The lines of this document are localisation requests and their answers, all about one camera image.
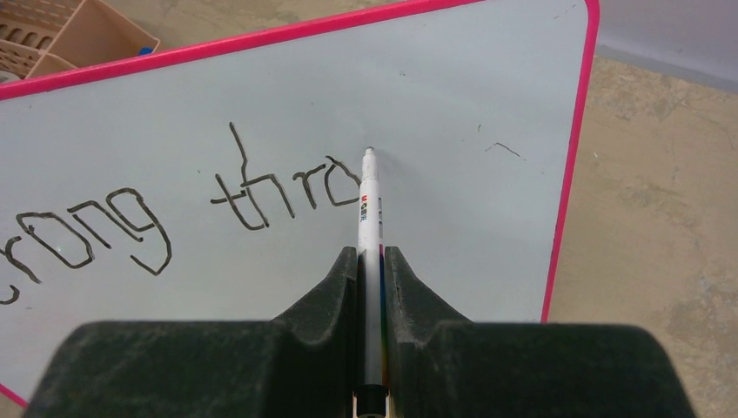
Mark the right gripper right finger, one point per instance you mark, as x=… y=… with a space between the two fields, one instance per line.
x=444 y=365

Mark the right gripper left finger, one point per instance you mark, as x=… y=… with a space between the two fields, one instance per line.
x=299 y=364

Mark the white marker pen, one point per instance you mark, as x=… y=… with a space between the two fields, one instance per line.
x=371 y=389

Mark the red-framed whiteboard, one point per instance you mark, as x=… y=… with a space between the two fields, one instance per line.
x=219 y=181

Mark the orange plastic file organizer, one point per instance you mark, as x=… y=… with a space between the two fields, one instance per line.
x=40 y=38

